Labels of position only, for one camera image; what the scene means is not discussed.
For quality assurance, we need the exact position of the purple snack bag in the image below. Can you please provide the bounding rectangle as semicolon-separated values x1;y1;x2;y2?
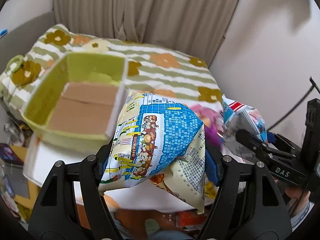
190;105;223;149

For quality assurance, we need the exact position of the blue cream cartoon snack bag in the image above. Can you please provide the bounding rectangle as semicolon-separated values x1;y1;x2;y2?
99;91;213;214

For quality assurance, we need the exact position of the light blue noodle snack bag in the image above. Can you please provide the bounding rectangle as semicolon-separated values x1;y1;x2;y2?
222;95;267;142

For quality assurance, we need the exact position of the person's hand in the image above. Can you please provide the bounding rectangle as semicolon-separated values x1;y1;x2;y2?
285;186;311;218

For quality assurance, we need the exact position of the red snack bag on floor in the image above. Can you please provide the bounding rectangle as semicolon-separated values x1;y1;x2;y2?
175;210;207;231

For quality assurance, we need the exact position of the green cardboard box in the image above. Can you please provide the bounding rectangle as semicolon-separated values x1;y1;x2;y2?
22;52;129;153

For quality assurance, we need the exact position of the white fruit print tablecloth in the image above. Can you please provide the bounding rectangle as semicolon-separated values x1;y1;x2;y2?
23;127;253;212

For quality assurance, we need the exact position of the green striped floral blanket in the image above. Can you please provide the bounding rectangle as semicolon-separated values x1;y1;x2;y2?
1;24;222;115

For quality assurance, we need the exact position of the grey headboard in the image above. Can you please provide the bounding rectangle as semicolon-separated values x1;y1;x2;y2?
0;11;55;73

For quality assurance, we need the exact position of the beige curtain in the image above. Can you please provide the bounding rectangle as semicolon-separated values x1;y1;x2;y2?
53;0;239;64

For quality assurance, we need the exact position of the black cable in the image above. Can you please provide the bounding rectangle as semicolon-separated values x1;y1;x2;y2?
266;76;320;132

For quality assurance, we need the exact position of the green ring toy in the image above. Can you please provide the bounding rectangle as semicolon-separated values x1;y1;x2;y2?
7;55;24;73

